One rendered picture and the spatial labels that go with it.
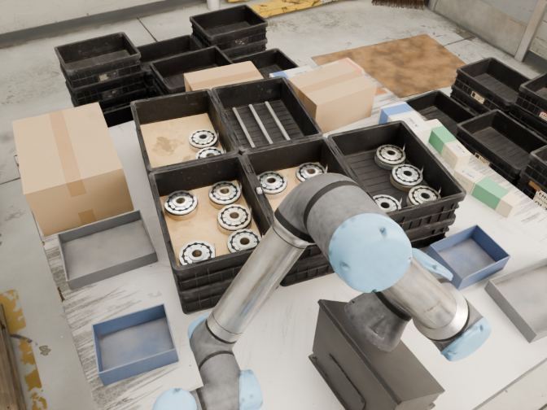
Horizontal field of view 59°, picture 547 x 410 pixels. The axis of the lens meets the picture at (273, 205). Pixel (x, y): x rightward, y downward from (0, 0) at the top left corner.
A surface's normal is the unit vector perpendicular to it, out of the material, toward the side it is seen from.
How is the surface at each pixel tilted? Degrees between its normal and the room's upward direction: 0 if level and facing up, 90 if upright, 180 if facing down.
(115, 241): 0
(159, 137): 0
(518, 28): 90
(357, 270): 75
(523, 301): 0
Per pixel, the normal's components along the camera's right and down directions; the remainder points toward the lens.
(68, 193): 0.42, 0.66
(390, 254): 0.30, 0.48
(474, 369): 0.02, -0.70
